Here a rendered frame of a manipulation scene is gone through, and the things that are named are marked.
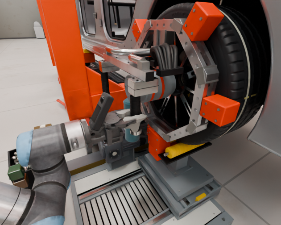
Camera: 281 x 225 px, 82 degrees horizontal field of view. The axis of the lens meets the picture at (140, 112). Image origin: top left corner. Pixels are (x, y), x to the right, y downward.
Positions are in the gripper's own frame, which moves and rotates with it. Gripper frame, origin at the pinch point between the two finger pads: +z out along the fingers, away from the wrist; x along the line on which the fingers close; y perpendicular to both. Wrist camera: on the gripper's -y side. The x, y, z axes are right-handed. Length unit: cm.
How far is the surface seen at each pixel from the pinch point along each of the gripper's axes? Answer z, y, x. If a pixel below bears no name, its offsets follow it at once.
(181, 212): 23, 67, 8
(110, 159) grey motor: -2, 55, -39
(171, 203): 21, 66, 1
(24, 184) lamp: -42.5, 23.9, -10.3
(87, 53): 34, 16, -253
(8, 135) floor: -84, 83, -158
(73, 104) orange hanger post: -17, 18, -60
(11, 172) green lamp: -44.3, 17.0, -10.4
